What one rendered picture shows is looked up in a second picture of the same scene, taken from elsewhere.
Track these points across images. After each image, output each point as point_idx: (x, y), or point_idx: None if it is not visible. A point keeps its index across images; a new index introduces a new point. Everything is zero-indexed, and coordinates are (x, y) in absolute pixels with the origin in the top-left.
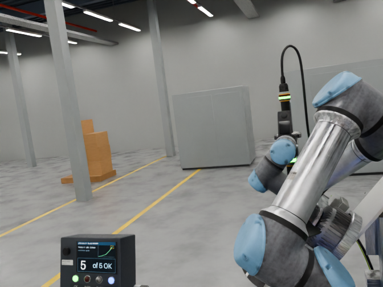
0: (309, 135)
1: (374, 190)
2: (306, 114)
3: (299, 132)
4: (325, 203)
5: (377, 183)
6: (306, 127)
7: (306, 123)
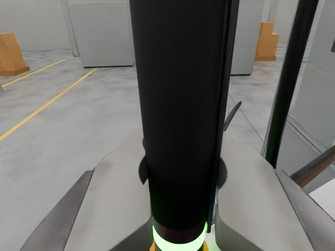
0: (280, 137)
1: (329, 206)
2: (310, 12)
3: (295, 190)
4: (217, 189)
5: (330, 187)
6: (281, 100)
7: (291, 73)
